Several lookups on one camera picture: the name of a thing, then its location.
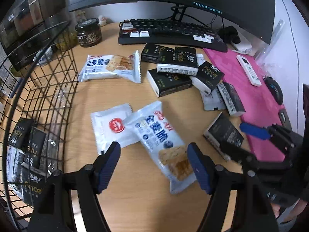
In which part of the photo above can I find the black storage shelf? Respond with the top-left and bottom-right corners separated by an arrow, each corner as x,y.
1,0 -> 69,71

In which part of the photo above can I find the person's right hand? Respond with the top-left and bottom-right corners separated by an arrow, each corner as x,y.
271,199 -> 308,223

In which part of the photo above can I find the black mechanical keyboard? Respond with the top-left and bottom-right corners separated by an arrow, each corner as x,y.
118,19 -> 227,52

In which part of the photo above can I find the clear plastic wrapper bag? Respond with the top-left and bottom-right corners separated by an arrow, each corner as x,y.
39,114 -> 61,176

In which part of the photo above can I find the black power adapter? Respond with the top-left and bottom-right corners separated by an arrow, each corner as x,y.
218,26 -> 240,44

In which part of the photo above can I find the white remote control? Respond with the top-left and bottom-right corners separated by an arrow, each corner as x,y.
236,55 -> 262,87

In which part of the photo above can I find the white cracker snack packet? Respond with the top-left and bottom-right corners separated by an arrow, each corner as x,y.
123,101 -> 196,194
78,50 -> 141,83

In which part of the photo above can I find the black monitor stand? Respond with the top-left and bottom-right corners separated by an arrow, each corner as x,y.
170,4 -> 191,21

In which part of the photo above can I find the black Face tissue pack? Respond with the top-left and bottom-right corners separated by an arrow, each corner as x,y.
190,61 -> 225,95
8,117 -> 35,154
203,112 -> 244,161

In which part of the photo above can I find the small white red-logo sachet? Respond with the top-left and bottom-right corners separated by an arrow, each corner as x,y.
91,103 -> 139,155

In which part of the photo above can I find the black white tissue pack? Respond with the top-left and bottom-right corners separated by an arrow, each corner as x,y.
6,146 -> 46,206

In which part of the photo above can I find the black computer mouse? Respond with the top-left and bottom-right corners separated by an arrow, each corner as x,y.
264,77 -> 283,105

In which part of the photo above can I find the pink desk mat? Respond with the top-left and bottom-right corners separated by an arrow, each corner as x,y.
204,48 -> 285,161

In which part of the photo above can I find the black wire basket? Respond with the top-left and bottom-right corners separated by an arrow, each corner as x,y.
1,21 -> 78,231

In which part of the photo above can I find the dark glass jar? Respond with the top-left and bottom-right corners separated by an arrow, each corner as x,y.
75,18 -> 102,48

